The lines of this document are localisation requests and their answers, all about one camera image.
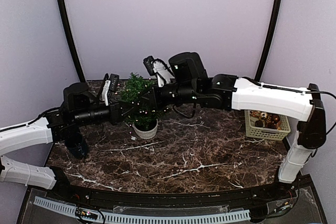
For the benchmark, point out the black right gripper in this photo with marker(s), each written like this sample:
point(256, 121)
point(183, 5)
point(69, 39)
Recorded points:
point(154, 102)

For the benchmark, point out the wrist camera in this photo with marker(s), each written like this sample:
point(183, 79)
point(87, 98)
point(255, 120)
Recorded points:
point(148, 63)
point(114, 81)

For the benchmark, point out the grey slotted cable duct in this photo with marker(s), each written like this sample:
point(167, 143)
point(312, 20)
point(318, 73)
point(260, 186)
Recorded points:
point(141, 215)

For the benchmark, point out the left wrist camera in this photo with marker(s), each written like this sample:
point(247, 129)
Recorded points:
point(114, 81)

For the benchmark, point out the black front table rail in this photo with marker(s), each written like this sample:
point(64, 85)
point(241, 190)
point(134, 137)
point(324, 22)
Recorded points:
point(249, 197)

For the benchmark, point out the gold bauble ornament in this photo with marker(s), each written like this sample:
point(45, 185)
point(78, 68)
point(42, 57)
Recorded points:
point(263, 115)

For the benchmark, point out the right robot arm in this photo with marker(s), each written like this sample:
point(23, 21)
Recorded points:
point(184, 80)

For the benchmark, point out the gold tinsel garland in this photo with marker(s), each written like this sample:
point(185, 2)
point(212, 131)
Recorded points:
point(267, 120)

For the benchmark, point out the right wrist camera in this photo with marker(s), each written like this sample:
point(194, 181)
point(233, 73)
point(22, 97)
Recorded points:
point(148, 63)

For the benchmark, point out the left black frame post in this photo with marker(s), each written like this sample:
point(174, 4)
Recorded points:
point(70, 40)

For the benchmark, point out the black frame post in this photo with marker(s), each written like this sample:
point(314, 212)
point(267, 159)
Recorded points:
point(268, 40)
point(70, 40)

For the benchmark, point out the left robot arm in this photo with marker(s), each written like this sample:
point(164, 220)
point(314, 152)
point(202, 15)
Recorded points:
point(79, 108)

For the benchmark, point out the dark blue cup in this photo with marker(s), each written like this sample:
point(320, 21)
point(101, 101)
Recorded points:
point(77, 145)

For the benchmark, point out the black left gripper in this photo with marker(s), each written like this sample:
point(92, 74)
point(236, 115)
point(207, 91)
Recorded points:
point(116, 115)

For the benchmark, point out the right black frame post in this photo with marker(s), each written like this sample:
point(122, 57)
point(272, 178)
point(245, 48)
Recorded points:
point(268, 40)

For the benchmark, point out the brown bauble ornament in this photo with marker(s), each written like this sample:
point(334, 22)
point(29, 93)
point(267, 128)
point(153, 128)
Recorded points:
point(275, 119)

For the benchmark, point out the small green christmas tree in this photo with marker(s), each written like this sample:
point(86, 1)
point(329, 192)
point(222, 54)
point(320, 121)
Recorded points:
point(144, 120)

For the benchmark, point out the beige perforated plastic basket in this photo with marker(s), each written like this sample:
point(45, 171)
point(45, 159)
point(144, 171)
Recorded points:
point(265, 133)

